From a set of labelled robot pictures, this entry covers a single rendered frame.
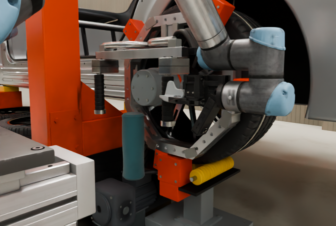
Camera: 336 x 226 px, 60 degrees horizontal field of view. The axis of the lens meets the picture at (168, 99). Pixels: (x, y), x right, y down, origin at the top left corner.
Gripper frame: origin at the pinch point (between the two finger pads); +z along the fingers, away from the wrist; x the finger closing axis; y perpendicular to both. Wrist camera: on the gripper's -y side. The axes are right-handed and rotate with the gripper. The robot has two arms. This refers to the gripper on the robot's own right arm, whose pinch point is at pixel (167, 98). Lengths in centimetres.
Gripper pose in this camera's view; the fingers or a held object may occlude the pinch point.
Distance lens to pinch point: 86.2
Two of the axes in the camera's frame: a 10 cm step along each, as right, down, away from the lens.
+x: -6.6, 0.8, -7.5
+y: 0.0, -9.9, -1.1
